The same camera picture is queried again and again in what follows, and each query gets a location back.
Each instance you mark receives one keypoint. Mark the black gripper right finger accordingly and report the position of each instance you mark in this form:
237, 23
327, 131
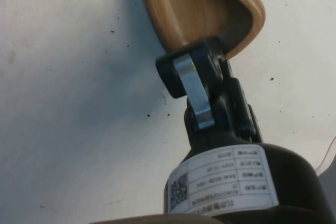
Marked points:
240, 108

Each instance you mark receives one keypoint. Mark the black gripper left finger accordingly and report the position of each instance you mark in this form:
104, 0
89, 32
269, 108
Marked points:
194, 87

